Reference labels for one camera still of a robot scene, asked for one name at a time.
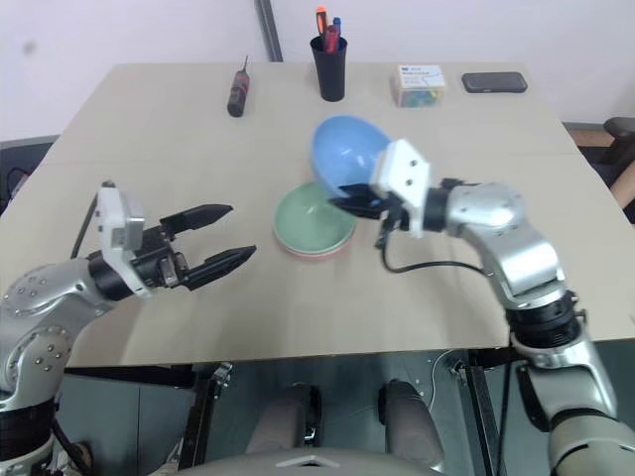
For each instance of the black office chair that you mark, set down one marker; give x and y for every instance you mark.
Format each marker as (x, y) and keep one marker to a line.
(620, 130)

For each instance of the grey robot thigh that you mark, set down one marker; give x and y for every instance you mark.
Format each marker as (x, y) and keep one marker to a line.
(409, 421)
(283, 416)

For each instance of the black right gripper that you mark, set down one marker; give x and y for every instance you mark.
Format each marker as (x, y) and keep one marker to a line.
(394, 213)

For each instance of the black pen cup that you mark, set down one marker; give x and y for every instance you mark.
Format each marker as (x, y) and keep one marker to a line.
(331, 74)

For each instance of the pink bowl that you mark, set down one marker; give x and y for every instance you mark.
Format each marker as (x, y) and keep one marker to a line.
(310, 256)

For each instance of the black and red screwdriver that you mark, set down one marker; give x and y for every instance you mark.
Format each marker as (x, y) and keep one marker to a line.
(237, 94)

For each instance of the grey robot torso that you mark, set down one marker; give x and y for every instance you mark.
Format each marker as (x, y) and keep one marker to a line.
(307, 463)

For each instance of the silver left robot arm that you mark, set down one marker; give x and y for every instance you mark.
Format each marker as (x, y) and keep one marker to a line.
(44, 297)

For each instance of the black marker with orange cap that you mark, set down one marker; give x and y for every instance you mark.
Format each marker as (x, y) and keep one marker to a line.
(322, 27)

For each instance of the black table leg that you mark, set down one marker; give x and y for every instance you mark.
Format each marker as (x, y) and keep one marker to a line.
(203, 416)
(483, 411)

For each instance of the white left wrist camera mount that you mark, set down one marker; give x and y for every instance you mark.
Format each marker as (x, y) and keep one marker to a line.
(111, 218)

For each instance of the grey wall post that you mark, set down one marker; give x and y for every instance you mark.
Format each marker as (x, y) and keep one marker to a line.
(269, 30)

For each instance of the red pen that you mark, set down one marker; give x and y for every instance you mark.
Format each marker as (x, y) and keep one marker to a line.
(331, 38)

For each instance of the blue pen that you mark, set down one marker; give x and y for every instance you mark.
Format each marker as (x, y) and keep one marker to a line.
(337, 24)

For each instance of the black phone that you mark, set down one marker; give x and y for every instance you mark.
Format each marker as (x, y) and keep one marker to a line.
(493, 83)

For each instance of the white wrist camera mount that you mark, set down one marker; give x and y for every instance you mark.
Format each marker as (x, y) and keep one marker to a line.
(111, 218)
(404, 168)

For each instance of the box of paper clips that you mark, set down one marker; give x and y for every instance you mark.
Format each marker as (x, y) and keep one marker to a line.
(419, 84)

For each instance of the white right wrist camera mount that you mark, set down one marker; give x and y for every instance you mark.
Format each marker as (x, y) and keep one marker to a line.
(404, 168)

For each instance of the grey left robot thigh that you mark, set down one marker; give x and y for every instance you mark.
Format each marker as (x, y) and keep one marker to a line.
(283, 416)

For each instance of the blue bowl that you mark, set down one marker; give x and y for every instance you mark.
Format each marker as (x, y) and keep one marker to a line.
(342, 144)

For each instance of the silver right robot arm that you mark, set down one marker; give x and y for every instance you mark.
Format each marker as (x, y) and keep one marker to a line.
(496, 218)

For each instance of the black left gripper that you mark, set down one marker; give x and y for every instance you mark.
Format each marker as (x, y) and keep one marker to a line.
(156, 258)

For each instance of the green bowl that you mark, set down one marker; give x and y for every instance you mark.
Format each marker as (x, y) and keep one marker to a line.
(307, 223)

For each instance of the grey right robot thigh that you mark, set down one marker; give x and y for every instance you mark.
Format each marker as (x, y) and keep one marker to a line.
(409, 421)

